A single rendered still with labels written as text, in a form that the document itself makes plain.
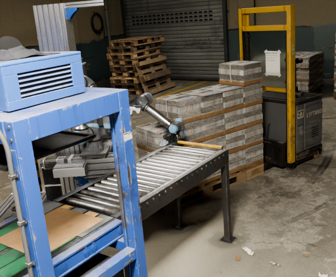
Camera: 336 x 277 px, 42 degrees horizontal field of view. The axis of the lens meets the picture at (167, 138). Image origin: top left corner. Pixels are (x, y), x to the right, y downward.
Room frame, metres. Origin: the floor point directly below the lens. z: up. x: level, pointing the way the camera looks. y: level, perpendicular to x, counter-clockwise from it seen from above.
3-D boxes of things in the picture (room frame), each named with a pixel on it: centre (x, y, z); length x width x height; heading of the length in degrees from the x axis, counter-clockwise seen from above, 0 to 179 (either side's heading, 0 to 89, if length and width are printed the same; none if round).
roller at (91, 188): (2.68, 0.38, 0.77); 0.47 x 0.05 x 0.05; 53
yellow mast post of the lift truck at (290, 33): (4.84, -1.40, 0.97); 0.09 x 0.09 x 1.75; 36
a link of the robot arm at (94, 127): (3.58, 0.62, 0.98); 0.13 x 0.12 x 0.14; 151
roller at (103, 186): (2.73, 0.34, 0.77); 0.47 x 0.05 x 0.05; 53
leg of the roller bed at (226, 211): (3.36, -0.44, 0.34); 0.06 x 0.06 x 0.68; 53
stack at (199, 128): (4.43, -0.27, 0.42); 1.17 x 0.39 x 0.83; 126
